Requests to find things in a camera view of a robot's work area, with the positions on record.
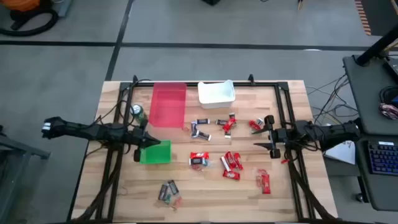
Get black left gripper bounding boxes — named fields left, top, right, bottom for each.
left=124, top=119, right=162, bottom=162

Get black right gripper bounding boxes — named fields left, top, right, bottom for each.
left=251, top=115, right=289, bottom=159

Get red and white KitKat bar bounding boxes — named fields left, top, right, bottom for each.
left=220, top=155, right=233, bottom=173

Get green plastic mesh basket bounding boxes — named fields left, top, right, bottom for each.
left=139, top=139, right=172, bottom=165

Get green soda can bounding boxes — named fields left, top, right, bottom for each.
left=129, top=104, right=149, bottom=125

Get pink-red translucent plastic basket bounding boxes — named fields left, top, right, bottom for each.
left=148, top=82, right=188, bottom=129

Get white plastic basket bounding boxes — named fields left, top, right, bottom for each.
left=197, top=79, right=236, bottom=110

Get white paper sheet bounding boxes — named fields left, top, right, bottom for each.
left=323, top=139, right=356, bottom=166

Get dark grey desk top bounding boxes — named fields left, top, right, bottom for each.
left=342, top=54, right=398, bottom=136
left=353, top=133, right=398, bottom=213

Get black backlit keyboard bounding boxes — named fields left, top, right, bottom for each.
left=366, top=139, right=398, bottom=176

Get pink patterned cloth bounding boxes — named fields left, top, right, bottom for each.
left=378, top=103, right=398, bottom=121

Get black headphones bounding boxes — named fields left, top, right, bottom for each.
left=379, top=85, right=398, bottom=106

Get grey metal table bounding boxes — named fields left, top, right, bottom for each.
left=0, top=124, right=52, bottom=224

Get black stand pole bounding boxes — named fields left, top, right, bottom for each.
left=355, top=24, right=398, bottom=67

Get black laptop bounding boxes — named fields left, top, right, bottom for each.
left=381, top=57, right=398, bottom=84

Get orange shop vacuum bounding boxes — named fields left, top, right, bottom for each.
left=0, top=7, right=59, bottom=37
left=0, top=0, right=41, bottom=12

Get black floor mat orange edge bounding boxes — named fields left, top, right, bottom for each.
left=354, top=0, right=398, bottom=37

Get black aluminium table frame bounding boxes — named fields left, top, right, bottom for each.
left=72, top=74, right=338, bottom=224

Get black floor cables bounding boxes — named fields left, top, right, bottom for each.
left=306, top=73, right=360, bottom=125

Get grey metal desk frame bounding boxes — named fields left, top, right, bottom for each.
left=57, top=0, right=74, bottom=18

